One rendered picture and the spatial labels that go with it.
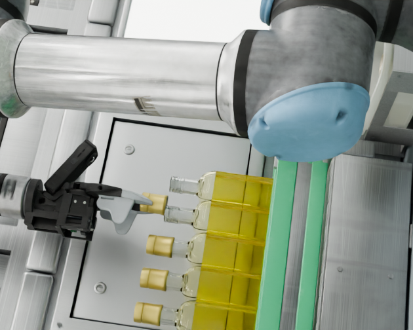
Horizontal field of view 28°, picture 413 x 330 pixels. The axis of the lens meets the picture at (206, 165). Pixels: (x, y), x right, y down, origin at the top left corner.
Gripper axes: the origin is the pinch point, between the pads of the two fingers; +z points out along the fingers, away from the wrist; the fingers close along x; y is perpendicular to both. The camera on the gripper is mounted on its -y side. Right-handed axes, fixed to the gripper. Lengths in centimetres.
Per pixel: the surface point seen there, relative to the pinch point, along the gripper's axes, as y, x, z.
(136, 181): -8.7, -13.1, -4.3
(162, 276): 13.1, 1.8, 5.1
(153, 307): 18.3, 1.5, 4.4
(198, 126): -22.0, -12.7, 6.0
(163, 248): 8.2, 1.5, 4.4
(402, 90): -12.4, 28.4, 37.4
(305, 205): 1.6, 13.3, 26.2
